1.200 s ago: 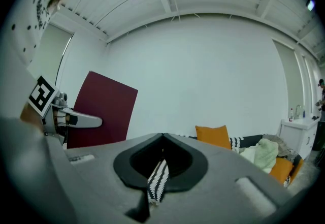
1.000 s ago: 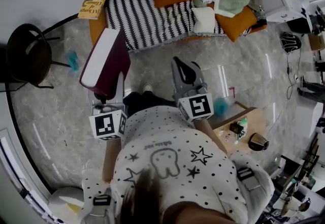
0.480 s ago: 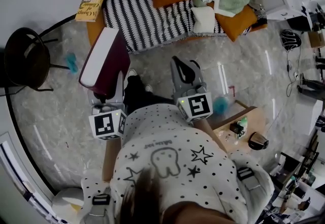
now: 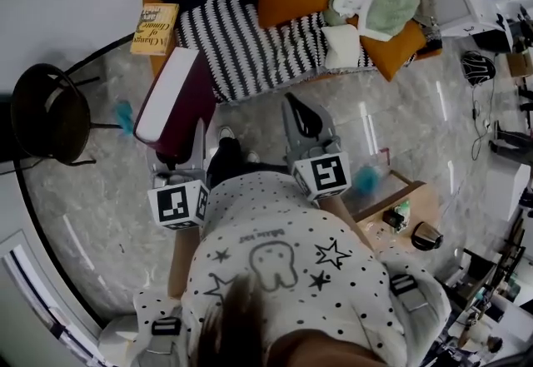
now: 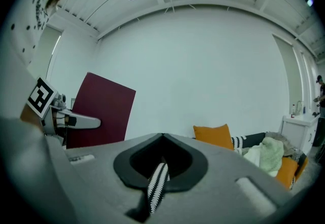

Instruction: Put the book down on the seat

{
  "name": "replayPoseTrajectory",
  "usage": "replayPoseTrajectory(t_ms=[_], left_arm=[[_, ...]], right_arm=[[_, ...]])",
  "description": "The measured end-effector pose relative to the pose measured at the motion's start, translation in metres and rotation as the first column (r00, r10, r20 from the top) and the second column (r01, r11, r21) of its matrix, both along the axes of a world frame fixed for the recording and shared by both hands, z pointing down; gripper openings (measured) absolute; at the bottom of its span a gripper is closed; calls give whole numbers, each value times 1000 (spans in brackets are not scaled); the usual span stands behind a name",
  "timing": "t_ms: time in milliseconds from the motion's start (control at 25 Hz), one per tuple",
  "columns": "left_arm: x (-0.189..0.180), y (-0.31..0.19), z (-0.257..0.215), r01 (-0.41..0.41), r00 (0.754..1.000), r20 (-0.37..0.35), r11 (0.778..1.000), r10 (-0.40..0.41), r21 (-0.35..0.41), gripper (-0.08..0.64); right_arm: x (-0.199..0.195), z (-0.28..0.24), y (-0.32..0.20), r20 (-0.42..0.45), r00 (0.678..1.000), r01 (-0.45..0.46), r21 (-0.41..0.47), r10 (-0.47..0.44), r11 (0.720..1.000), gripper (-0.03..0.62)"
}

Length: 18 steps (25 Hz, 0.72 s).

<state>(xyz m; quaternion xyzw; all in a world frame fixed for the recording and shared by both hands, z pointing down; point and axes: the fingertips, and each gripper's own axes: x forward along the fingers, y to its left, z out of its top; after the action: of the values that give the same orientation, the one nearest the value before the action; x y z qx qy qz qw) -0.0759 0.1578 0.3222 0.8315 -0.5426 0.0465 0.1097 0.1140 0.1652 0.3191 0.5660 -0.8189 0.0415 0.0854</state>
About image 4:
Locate maroon hardcover book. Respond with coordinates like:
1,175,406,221
132,45,217,162

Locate black white striped blanket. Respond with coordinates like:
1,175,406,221
142,0,413,102

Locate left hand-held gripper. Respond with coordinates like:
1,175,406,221
146,118,211,231

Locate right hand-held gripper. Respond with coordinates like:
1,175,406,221
281,92,354,203

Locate black coiled cable bundle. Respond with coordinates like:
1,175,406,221
461,50,496,87

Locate white spotted t-shirt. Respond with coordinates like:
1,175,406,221
132,171,453,367

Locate yellow paperback book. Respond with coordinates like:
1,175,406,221
129,2,181,57

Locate clear plastic bottle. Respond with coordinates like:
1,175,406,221
368,222,395,242

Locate white desk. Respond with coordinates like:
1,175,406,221
424,0,516,52

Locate teal fluffy duster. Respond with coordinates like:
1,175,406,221
114,101,135,137
353,165,382,196

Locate grey harness strap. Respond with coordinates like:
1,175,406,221
143,315,184,356
389,273,430,313

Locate white cabinet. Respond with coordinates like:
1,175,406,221
485,163,532,223

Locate black metal rack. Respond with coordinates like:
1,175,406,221
447,206,533,316

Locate right grey harness strap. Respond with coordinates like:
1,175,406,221
389,273,430,313

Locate black trousers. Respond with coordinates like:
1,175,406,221
206,136,292,190

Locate orange sofa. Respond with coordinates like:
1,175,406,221
141,0,443,102

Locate left grey harness strap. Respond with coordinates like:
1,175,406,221
143,315,184,356

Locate cardboard box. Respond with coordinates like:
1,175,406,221
506,52,533,78

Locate thin floor cable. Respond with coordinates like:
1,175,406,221
470,77,496,161

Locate low wooden table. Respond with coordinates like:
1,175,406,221
351,169,442,252

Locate white pillow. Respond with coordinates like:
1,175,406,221
320,22,360,70

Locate white round bin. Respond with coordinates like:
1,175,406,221
98,313,141,367

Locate person's right forearm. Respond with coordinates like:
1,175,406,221
316,194,376,252

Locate black round chair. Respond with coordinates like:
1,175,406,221
10,62,126,167

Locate black kettle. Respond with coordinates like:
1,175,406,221
411,221,445,251

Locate green white fleece blanket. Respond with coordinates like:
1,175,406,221
322,0,421,42

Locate green white carton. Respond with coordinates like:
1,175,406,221
382,198,411,231

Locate person's left forearm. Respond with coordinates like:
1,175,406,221
167,226,205,300

